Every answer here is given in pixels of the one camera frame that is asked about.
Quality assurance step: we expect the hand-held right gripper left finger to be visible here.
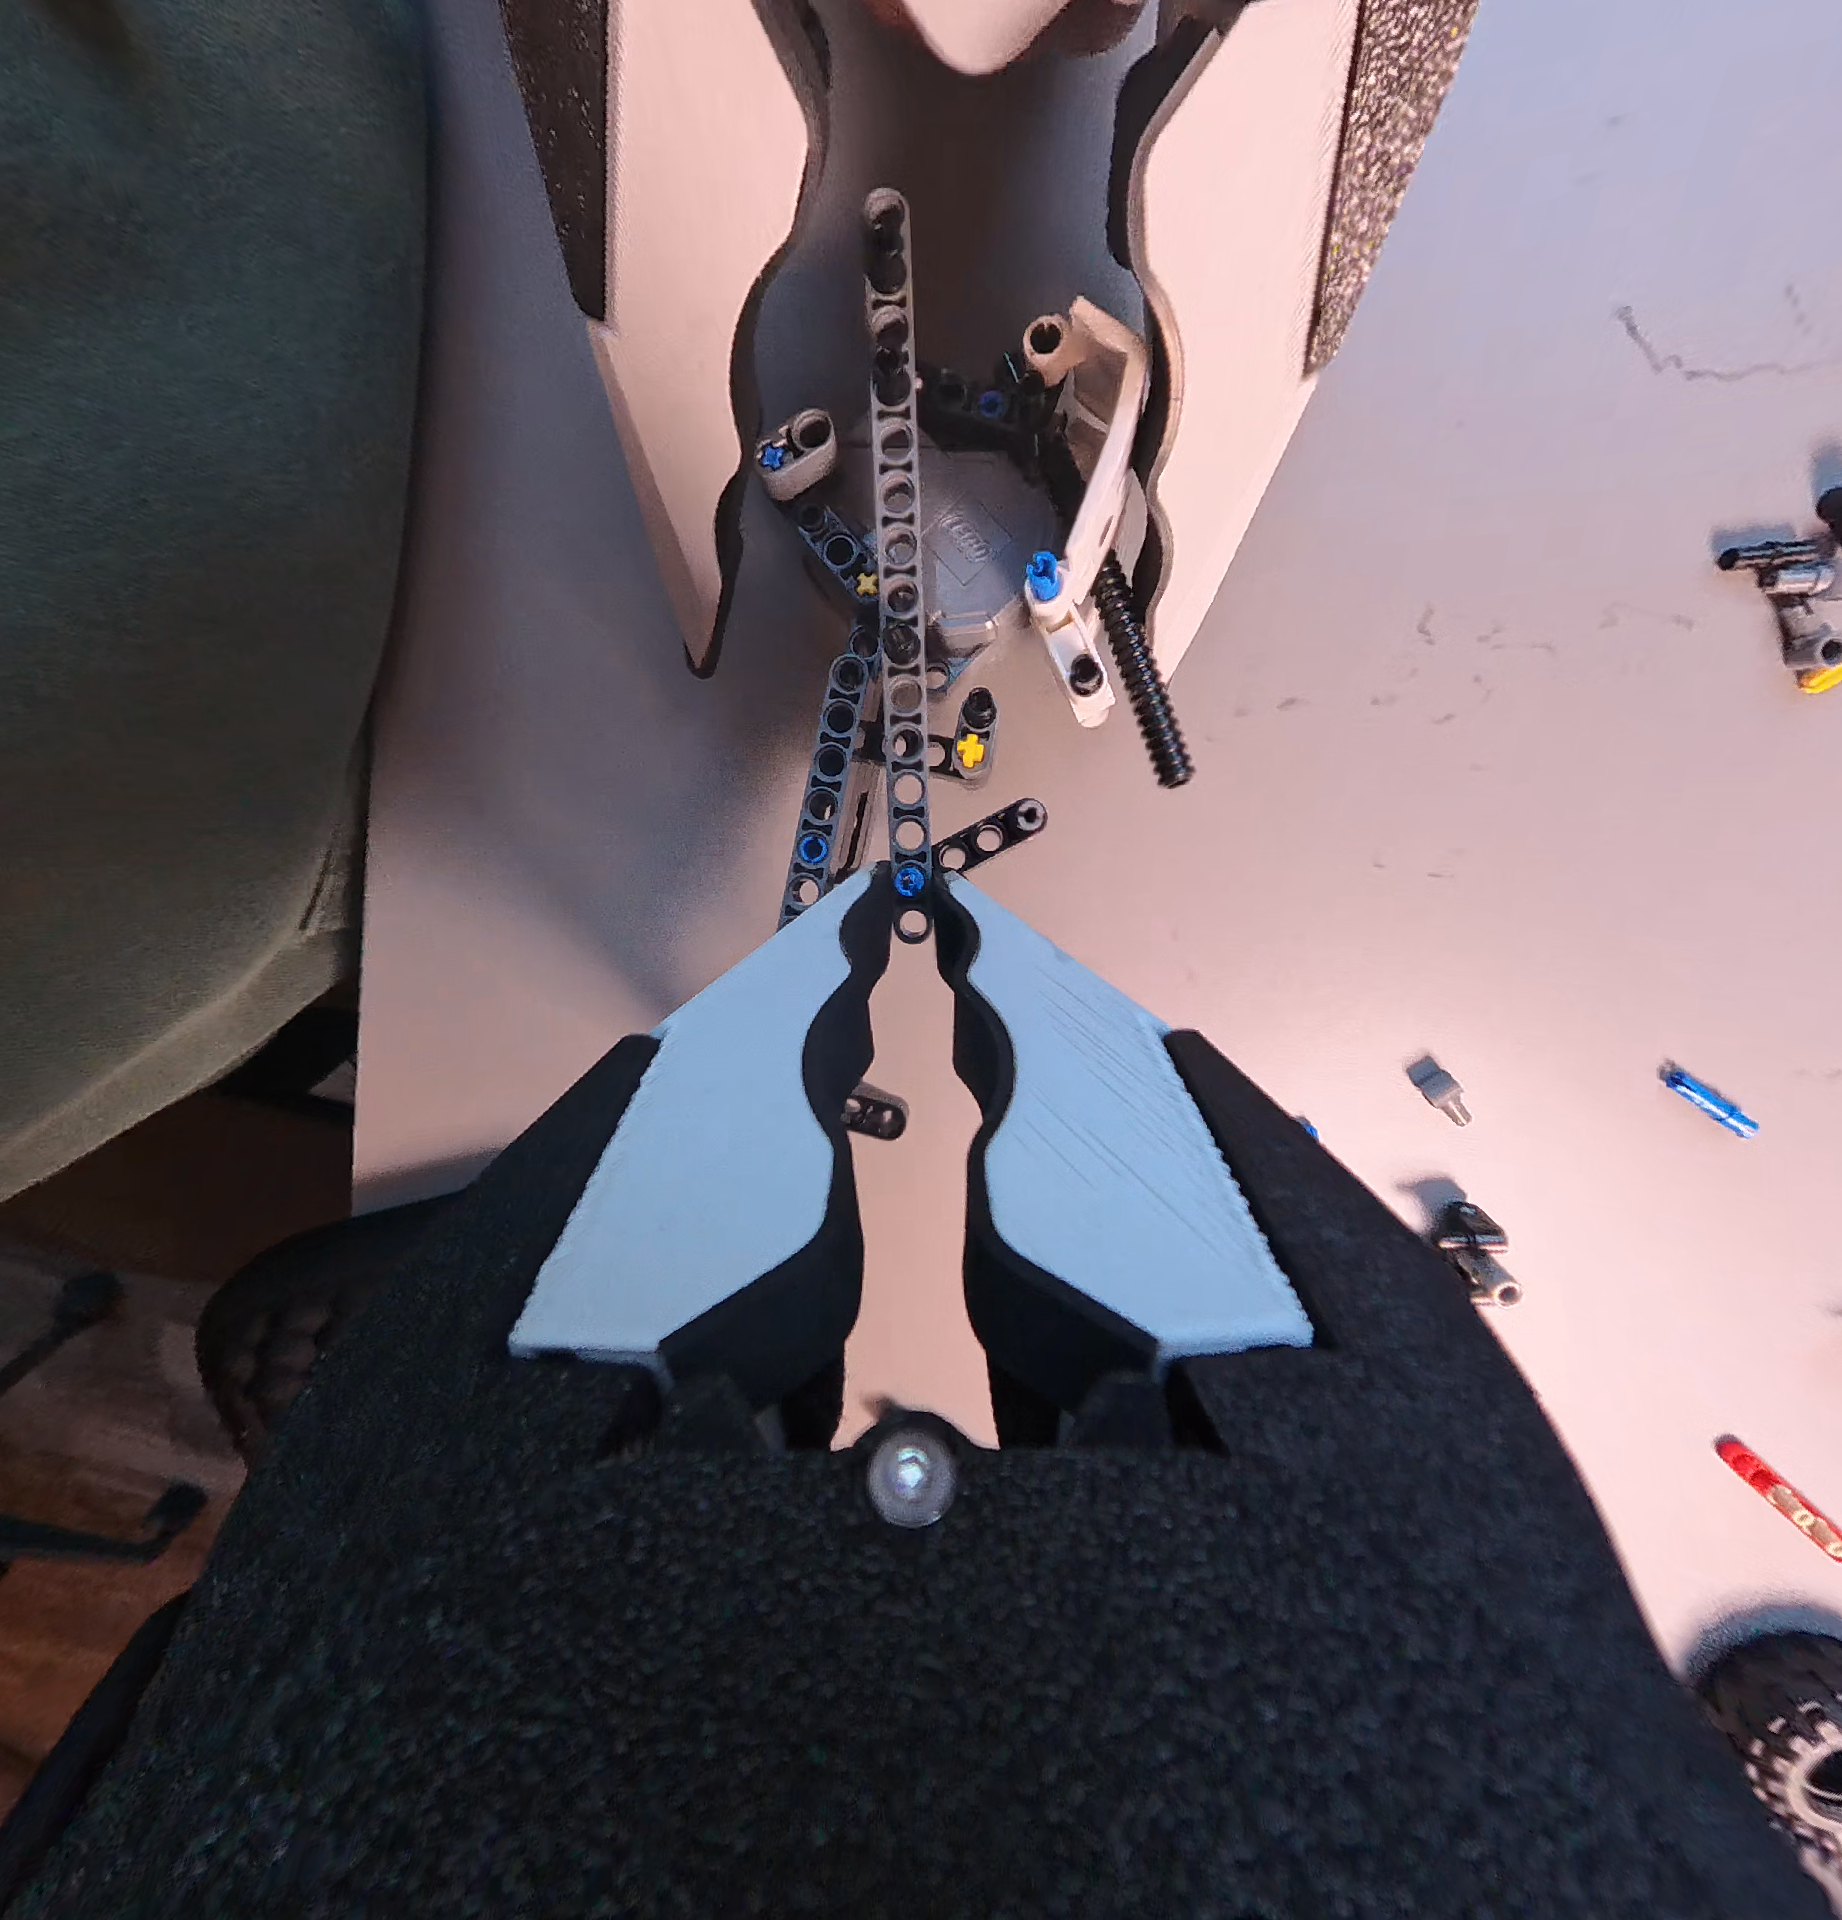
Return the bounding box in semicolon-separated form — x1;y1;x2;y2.
507;867;890;1450

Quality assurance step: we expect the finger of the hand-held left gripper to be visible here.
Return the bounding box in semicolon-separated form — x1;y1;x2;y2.
1118;0;1364;669
589;0;835;678

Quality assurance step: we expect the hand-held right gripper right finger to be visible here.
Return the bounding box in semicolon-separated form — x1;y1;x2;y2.
927;872;1315;1450

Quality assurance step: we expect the black toy truck chassis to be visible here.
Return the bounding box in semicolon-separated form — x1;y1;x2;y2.
756;291;1194;1143

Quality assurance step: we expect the long grey holed beam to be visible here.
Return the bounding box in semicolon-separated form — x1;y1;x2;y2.
860;187;938;946

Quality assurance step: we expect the grey elbow connector with pin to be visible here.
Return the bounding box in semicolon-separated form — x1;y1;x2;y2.
1716;532;1838;602

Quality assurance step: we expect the grey desk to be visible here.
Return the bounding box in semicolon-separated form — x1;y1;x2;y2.
352;0;1842;1803

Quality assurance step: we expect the dark pin connector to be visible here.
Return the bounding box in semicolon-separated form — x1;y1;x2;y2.
1430;1200;1523;1308

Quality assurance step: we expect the long blue pin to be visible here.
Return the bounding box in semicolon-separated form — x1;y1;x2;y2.
1660;1064;1761;1143

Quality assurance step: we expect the black chair base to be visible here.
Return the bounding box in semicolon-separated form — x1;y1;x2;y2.
0;1266;210;1569

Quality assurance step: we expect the red beam with tan pins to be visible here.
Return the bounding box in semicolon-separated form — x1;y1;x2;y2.
1714;1436;1842;1565

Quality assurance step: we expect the black rubber tyre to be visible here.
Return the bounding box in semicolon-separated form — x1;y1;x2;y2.
1691;1627;1842;1862

